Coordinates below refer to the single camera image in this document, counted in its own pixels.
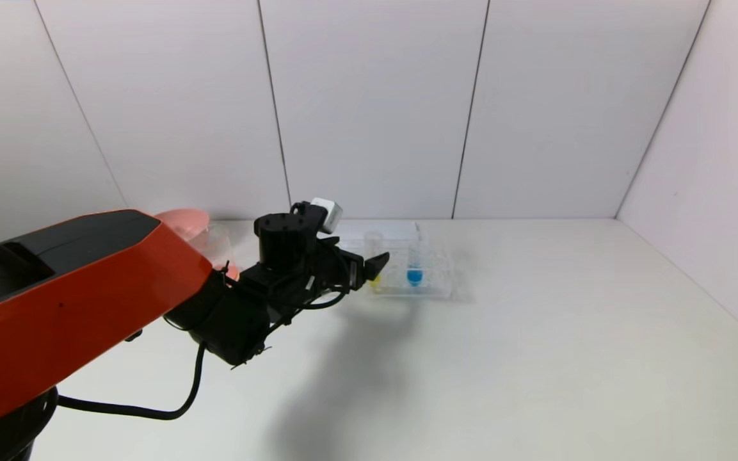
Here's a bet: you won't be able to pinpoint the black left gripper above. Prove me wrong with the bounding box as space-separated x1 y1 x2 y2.
314 242 390 296

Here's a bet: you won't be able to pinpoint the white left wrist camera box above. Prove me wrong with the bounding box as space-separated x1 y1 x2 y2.
310 197 344 232

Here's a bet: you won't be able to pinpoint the clear acrylic test tube rack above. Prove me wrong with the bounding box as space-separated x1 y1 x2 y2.
337 236 456 300

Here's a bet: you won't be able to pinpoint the test tube with blue pigment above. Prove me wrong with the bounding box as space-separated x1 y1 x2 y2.
406 223 427 289

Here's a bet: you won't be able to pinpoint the test tube with yellow pigment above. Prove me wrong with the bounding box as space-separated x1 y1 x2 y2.
364 230 385 287

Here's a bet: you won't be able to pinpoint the clear glass beaker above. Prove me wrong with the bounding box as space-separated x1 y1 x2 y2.
189 221 241 282

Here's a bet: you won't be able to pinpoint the short black camera cable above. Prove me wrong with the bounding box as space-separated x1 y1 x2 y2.
266 282 350 334

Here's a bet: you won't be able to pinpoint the pink plastic bowl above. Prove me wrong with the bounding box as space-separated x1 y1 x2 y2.
154 208 211 243

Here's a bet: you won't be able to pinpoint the white paper sheet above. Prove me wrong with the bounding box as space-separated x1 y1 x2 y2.
337 220 421 249

